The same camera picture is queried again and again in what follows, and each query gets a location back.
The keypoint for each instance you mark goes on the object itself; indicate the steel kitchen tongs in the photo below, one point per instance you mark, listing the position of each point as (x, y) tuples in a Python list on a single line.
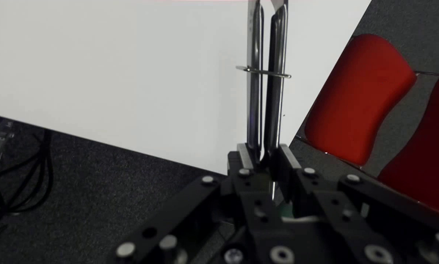
[(275, 97)]

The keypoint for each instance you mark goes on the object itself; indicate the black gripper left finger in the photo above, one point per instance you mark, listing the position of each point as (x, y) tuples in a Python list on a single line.
[(213, 206)]

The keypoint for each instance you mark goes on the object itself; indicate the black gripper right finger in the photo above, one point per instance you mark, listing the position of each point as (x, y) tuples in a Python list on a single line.
[(356, 206)]

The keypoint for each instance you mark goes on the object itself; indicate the red chair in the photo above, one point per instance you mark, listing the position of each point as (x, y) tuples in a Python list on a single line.
[(356, 97)]

